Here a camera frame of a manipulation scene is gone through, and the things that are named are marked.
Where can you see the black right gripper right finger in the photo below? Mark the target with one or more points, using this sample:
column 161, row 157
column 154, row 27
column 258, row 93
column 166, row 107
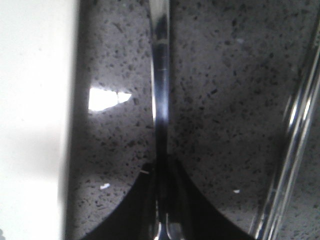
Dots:
column 207, row 223

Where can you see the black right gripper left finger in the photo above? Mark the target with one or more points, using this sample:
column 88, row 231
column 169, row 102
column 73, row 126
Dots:
column 130, row 219

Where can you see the cream rabbit serving tray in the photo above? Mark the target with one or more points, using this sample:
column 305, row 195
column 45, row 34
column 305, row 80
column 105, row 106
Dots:
column 38, row 42

